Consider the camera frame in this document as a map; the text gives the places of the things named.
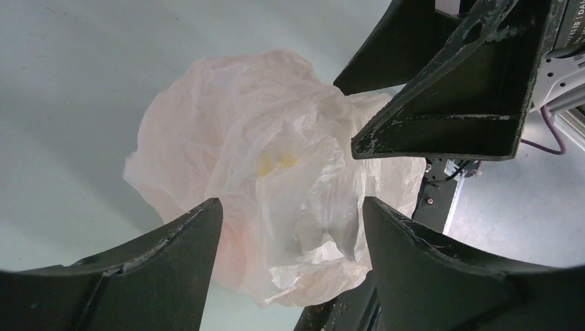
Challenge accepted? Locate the white plastic bag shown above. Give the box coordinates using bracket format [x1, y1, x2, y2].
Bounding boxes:
[123, 50, 426, 307]

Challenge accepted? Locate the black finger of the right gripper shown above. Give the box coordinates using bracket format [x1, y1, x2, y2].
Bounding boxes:
[351, 1, 568, 161]
[333, 0, 462, 95]

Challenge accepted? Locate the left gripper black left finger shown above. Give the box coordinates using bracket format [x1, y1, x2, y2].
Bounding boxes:
[1, 198, 223, 330]

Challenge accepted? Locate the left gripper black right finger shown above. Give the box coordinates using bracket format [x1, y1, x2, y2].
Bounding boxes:
[362, 197, 584, 330]

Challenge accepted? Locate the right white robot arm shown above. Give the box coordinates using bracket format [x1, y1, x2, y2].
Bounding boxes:
[334, 0, 584, 161]

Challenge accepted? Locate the silver metal front plate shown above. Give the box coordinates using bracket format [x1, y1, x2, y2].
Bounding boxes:
[444, 139, 584, 267]

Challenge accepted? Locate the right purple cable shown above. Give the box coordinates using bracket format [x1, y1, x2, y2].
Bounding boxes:
[519, 105, 568, 157]

